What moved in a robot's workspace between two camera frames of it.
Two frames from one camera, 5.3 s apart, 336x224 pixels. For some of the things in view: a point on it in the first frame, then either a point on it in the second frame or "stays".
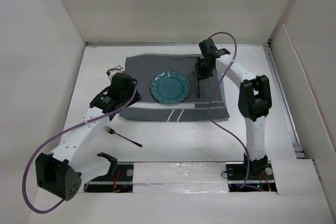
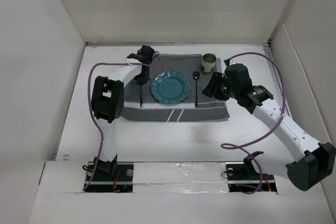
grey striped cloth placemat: x=144 y=67 stays
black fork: x=110 y=130 -> x=141 y=104
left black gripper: x=135 y=98 -> x=142 y=80
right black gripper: x=200 y=74 -> x=212 y=88
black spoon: x=198 y=94 -> x=196 y=76
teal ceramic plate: x=169 y=87 stays
